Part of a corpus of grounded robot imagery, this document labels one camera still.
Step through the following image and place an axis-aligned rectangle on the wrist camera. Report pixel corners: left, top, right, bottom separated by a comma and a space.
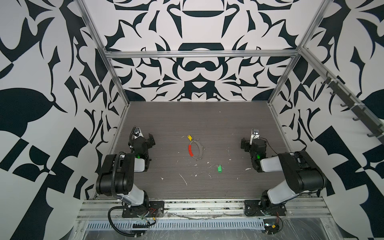
132, 127, 143, 139
250, 129, 260, 145

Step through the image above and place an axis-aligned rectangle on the white slotted cable duct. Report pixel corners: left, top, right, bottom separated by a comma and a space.
85, 218, 266, 231

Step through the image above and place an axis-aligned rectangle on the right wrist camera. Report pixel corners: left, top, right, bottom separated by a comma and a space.
250, 129, 260, 145

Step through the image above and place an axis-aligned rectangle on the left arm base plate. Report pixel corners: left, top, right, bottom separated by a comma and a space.
122, 201, 165, 218

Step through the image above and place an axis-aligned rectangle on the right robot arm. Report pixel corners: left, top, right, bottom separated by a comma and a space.
241, 137, 327, 212

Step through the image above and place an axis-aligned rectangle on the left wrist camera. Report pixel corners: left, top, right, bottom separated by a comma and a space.
132, 127, 143, 139

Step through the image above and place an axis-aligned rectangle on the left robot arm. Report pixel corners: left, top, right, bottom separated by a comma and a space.
96, 134, 156, 207

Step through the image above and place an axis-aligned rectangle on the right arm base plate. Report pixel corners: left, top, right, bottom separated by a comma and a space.
244, 200, 287, 217

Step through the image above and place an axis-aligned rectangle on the green circuit board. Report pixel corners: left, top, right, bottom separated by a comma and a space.
263, 218, 284, 236

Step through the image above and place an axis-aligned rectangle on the black wall hook rack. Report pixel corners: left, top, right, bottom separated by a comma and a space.
322, 71, 384, 145

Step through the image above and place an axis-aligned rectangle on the aluminium front rail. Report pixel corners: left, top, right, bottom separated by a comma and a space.
76, 197, 332, 221

